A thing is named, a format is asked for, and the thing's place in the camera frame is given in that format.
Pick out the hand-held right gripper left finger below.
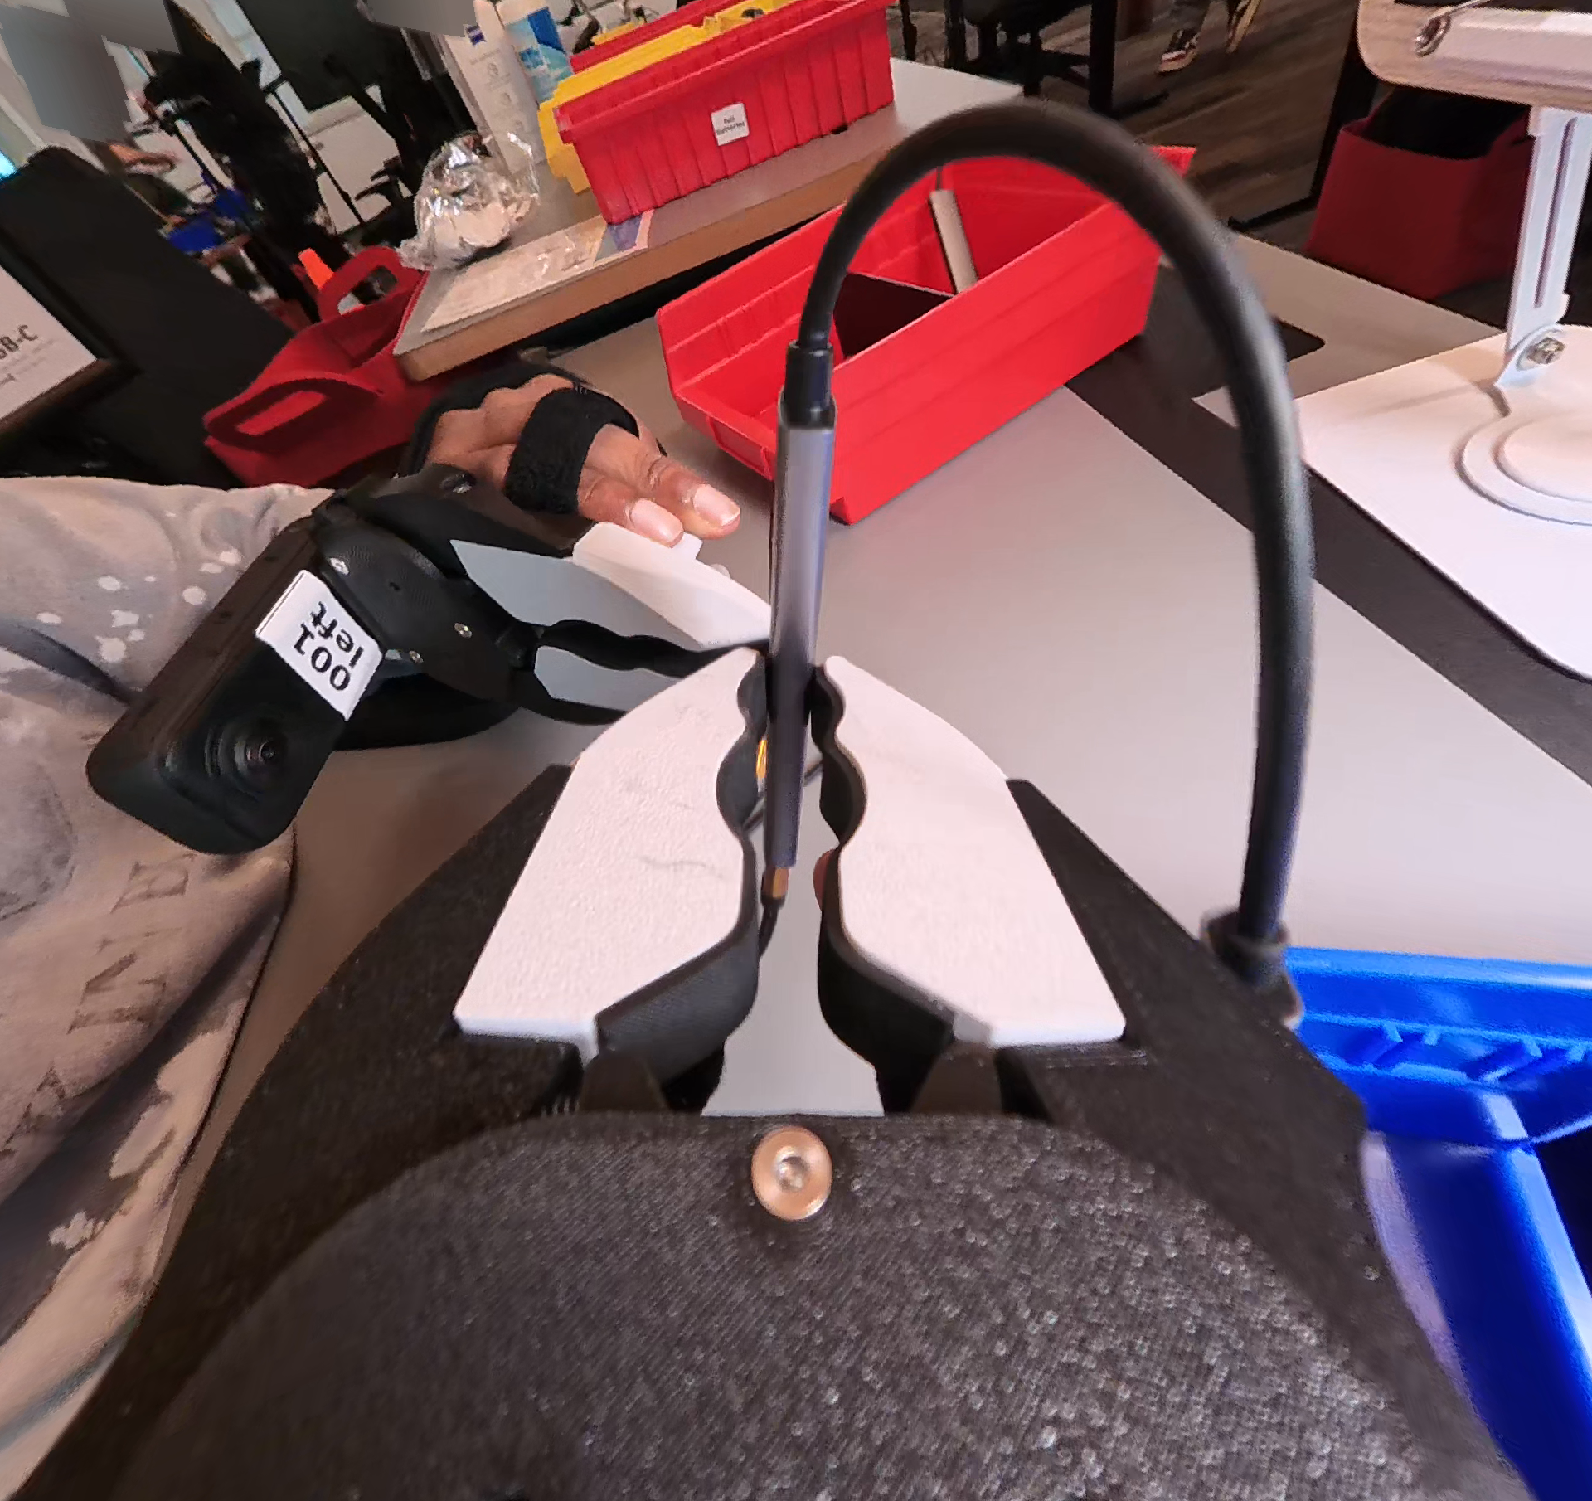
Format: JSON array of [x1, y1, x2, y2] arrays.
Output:
[[453, 647, 772, 1059]]

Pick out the black cable wide orange plugs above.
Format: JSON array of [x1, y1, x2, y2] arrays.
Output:
[[747, 735, 791, 975]]

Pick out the wooden edge table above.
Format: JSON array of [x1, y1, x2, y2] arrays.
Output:
[[398, 57, 1063, 384]]

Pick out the silver foil bag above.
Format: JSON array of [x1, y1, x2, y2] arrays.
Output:
[[398, 132, 544, 269]]

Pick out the black bin divider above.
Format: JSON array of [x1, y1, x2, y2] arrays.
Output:
[[833, 272, 958, 364]]

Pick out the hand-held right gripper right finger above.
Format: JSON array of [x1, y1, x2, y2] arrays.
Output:
[[811, 652, 1127, 1052]]

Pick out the yellow crate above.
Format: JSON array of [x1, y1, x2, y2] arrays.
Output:
[[537, 0, 810, 195]]

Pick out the white carton box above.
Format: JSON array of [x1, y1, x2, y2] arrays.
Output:
[[439, 3, 550, 179]]

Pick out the red tote bag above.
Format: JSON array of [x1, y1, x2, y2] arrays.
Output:
[[204, 247, 433, 488]]

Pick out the blue plastic bin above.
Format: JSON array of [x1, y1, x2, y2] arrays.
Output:
[[1281, 944, 1592, 1501]]

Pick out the person's left hand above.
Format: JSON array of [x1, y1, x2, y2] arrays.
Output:
[[403, 373, 747, 540]]

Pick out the person's torso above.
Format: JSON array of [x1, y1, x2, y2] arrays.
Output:
[[0, 652, 300, 1201]]

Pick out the grey usb hub with cable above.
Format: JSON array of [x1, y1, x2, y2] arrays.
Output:
[[757, 104, 1319, 1022], [928, 186, 982, 283]]

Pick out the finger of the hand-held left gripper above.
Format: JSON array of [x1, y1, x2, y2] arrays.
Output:
[[529, 633, 718, 724], [446, 520, 774, 658]]

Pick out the blue white wipes canister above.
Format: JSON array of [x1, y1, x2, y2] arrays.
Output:
[[498, 0, 575, 101]]

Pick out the black framed white sign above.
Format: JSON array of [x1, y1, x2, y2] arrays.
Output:
[[0, 145, 296, 476]]

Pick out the red plastic bin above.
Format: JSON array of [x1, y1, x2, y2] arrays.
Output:
[[657, 145, 1196, 527]]

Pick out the plain red crate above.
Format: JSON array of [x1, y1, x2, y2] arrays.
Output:
[[570, 0, 755, 74]]

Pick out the red crate white label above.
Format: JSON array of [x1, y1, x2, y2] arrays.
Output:
[[553, 0, 902, 224]]

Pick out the paper sheets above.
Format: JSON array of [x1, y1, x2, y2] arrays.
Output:
[[422, 212, 653, 328]]

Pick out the person's left forearm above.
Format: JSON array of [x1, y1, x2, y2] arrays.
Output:
[[0, 473, 344, 707]]

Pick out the black honeycomb pad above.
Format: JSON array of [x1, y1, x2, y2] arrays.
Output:
[[337, 665, 550, 752]]

